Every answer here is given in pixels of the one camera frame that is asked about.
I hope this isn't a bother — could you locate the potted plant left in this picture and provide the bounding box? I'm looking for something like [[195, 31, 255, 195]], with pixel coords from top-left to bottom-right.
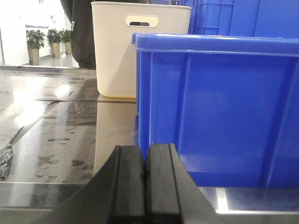
[[26, 30, 46, 65]]

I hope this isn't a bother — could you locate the blue target bin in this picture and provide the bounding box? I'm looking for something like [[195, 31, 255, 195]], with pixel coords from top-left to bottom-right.
[[132, 33, 299, 188]]

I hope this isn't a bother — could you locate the cream plastic bin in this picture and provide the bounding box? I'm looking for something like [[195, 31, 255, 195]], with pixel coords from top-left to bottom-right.
[[91, 1, 192, 98]]

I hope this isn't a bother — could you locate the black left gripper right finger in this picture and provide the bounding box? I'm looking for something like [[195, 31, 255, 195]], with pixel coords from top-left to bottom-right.
[[145, 144, 224, 224]]

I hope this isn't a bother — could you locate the potted plant middle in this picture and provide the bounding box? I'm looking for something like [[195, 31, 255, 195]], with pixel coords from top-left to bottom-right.
[[47, 29, 61, 58]]

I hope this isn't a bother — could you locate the tall blue crate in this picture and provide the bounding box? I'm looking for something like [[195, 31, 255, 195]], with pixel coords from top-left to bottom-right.
[[181, 0, 299, 39]]

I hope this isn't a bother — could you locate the person in black clothes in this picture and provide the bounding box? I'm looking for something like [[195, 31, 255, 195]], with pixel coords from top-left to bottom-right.
[[60, 0, 96, 69]]

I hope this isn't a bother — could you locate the potted plant right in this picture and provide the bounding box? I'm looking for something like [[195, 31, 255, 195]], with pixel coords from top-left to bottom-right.
[[60, 29, 72, 55]]

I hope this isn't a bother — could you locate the potted plant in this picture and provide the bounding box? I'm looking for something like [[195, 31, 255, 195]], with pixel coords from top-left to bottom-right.
[[26, 30, 46, 65], [60, 29, 72, 55], [47, 29, 61, 58]]

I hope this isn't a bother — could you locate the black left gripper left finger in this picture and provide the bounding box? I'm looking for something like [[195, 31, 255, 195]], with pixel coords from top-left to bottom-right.
[[33, 146, 145, 224]]

